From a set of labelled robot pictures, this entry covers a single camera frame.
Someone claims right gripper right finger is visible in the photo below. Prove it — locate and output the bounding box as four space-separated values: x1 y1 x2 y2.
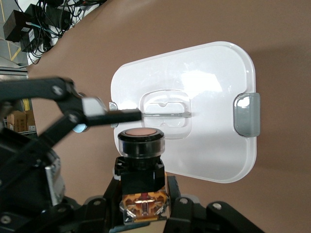
165 176 265 233

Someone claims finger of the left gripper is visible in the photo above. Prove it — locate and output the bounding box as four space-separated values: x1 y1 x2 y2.
0 128 73 233
0 77 143 149

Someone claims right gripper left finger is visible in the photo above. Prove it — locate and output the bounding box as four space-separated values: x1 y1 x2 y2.
72 176 123 233

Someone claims black push button switch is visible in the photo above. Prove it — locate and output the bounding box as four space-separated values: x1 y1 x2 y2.
113 127 170 224

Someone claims grey box latch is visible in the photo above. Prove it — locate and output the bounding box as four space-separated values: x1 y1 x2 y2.
233 93 261 137
108 101 119 129

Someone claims brown cardboard box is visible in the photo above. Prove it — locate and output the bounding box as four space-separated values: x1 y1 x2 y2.
6 110 37 133

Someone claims black power adapter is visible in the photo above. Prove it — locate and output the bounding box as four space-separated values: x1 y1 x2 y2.
2 9 34 43
24 2 73 28

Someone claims white plastic container lid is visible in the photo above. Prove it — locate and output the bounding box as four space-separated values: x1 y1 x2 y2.
110 40 261 184

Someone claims aluminium profile frame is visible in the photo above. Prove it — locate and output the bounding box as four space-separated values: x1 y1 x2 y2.
0 66 29 81

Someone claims black cable bundle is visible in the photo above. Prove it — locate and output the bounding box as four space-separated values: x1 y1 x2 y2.
14 0 107 66

